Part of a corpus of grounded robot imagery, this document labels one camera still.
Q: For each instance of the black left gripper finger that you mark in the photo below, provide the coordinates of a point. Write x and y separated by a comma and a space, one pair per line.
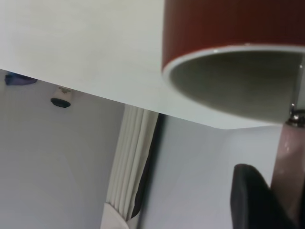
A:
250, 202

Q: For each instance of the red ceramic mug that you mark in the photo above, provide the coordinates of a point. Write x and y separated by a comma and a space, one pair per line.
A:
214, 23

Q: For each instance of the white pleated curtain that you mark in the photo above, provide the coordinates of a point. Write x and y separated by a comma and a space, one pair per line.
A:
128, 155

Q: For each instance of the white round device black base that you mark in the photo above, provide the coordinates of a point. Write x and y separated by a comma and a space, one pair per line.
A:
61, 96

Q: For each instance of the blue purple cloth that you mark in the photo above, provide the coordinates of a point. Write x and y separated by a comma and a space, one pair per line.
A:
20, 80

